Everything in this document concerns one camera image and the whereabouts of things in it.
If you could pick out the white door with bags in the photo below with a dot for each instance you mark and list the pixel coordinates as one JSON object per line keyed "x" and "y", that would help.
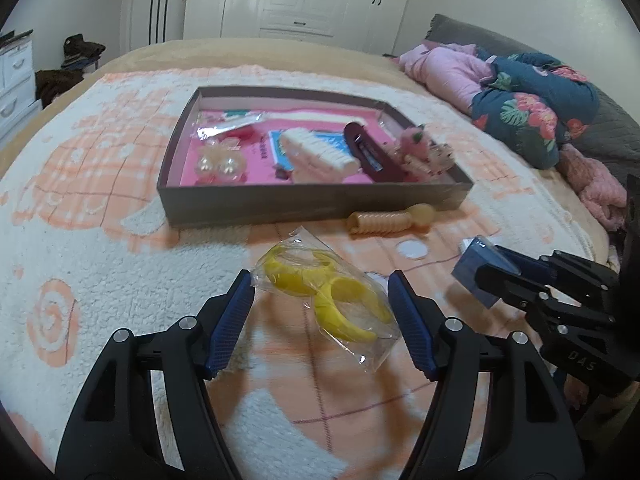
{"x": 147, "y": 22}

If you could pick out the yellow rings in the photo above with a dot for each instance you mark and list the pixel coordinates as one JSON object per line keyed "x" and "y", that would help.
{"x": 325, "y": 294}

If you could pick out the grey pillow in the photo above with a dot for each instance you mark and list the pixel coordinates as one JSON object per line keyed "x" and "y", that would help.
{"x": 613, "y": 138}

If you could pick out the pile of dark clothes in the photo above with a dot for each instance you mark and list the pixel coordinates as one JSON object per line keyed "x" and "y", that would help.
{"x": 79, "y": 54}

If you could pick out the blue floral quilt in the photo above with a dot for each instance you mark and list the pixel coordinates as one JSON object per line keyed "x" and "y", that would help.
{"x": 534, "y": 103}

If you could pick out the beige bed cover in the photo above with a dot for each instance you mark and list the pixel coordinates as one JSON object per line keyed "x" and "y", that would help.
{"x": 250, "y": 52}

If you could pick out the white comb hair clip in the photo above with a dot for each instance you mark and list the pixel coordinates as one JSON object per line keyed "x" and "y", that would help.
{"x": 311, "y": 174}

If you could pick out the pink plush hair accessory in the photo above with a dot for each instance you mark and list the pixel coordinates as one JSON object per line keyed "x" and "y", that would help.
{"x": 421, "y": 158}

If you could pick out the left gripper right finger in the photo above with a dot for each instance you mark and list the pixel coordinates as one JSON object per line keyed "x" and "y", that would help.
{"x": 527, "y": 432}

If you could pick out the white drawer cabinet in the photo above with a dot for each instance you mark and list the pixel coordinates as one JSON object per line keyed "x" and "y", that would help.
{"x": 18, "y": 103}

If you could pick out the red bead hair accessory packet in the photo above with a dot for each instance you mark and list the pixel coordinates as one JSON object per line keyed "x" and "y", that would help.
{"x": 228, "y": 126}

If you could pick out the white orange patterned blanket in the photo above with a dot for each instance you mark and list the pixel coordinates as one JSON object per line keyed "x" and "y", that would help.
{"x": 86, "y": 250}

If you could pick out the blue card with characters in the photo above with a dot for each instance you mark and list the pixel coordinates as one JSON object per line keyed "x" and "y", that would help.
{"x": 326, "y": 150}

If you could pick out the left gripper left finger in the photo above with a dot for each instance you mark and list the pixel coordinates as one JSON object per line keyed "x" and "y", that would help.
{"x": 112, "y": 431}

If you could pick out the pink knitted cloth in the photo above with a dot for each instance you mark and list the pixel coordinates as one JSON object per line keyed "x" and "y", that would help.
{"x": 598, "y": 190}

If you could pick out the dark maroon hair clip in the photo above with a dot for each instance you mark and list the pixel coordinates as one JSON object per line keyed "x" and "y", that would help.
{"x": 374, "y": 161}

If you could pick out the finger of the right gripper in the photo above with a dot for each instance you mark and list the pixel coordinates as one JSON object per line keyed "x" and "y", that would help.
{"x": 530, "y": 268}
{"x": 515, "y": 290}

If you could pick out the pink quilt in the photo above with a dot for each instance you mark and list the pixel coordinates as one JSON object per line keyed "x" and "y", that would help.
{"x": 451, "y": 72}

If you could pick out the brown cardboard tray box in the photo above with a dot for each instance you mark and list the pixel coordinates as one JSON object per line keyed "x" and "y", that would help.
{"x": 250, "y": 155}

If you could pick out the white wardrobe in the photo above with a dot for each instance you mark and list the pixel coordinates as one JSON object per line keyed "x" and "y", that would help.
{"x": 369, "y": 26}

